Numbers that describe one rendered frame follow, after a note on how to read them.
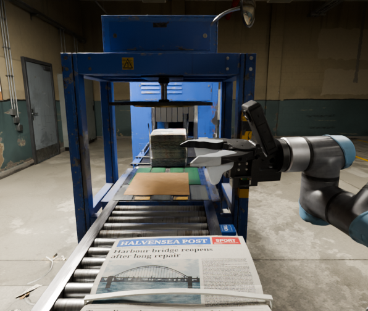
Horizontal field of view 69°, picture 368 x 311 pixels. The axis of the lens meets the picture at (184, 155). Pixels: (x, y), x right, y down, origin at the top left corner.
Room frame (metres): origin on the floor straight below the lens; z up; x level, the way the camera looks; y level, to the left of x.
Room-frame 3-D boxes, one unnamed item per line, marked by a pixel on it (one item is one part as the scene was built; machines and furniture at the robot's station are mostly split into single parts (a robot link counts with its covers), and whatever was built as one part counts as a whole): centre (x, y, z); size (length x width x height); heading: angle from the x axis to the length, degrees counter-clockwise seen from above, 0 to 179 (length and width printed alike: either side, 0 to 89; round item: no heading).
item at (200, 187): (1.70, 0.12, 0.75); 0.70 x 0.65 x 0.10; 0
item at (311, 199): (0.55, -0.30, 1.12); 0.11 x 0.08 x 0.11; 10
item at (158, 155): (2.27, 0.13, 0.93); 0.38 x 0.30 x 0.26; 0
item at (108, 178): (2.00, 0.56, 0.77); 0.09 x 0.09 x 1.55; 0
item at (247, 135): (1.34, -0.31, 1.05); 0.05 x 0.05 x 0.45; 0
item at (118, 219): (1.14, 0.12, 0.77); 0.47 x 0.05 x 0.05; 90
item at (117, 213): (1.21, 0.12, 0.77); 0.47 x 0.05 x 0.05; 90
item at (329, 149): (0.57, -0.30, 1.21); 0.11 x 0.08 x 0.09; 99
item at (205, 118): (4.42, 0.08, 1.04); 1.51 x 1.30 x 2.07; 0
